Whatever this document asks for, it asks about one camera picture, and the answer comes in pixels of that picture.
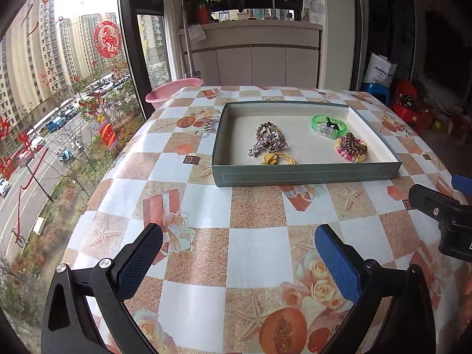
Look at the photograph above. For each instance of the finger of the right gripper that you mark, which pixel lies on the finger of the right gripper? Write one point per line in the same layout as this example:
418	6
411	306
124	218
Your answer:
438	206
462	184

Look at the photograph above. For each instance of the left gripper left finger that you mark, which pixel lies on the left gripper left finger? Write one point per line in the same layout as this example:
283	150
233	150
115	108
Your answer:
68	325

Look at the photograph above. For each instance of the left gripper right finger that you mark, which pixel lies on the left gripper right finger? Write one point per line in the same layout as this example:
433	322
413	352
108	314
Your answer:
409	324

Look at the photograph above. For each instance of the green translucent bangle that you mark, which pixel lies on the green translucent bangle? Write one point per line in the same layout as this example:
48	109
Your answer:
318	125

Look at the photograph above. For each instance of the black claw hair clip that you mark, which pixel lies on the black claw hair clip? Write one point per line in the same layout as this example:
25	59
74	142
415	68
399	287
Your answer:
332	125

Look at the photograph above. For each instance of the silver star hair clip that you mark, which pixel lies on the silver star hair clip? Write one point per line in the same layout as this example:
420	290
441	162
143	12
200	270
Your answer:
272	148

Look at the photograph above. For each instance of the braided brown oval hair clip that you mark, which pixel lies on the braided brown oval hair clip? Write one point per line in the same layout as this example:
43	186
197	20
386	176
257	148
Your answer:
268	133

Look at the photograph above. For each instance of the shallow grey jewelry tray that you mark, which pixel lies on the shallow grey jewelry tray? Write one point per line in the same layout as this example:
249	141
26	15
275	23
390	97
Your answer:
315	158

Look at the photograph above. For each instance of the red plastic child chair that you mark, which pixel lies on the red plastic child chair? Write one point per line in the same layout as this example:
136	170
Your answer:
406	105

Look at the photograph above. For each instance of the blue plastic stool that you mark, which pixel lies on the blue plastic stool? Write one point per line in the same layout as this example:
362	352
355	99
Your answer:
380	92

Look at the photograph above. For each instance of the white paper shopping bag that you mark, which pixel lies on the white paper shopping bag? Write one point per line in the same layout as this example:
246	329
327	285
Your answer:
379	71

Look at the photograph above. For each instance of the checkered patterned tablecloth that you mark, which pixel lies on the checkered patterned tablecloth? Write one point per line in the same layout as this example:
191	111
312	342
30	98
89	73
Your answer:
234	257

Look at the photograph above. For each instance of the pink plastic basin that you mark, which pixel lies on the pink plastic basin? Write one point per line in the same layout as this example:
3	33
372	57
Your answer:
165	91

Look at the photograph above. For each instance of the white sideboard cabinet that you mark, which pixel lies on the white sideboard cabinet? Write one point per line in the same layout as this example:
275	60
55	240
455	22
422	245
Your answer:
259	53

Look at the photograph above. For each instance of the red horse window decal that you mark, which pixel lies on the red horse window decal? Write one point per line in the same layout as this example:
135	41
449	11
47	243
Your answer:
107	39

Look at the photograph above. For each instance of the white cloth on cabinet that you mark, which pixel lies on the white cloth on cabinet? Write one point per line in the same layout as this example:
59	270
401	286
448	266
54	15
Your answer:
196	33

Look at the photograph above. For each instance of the red vase with flowers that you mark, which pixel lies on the red vase with flowers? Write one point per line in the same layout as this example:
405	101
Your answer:
203	14

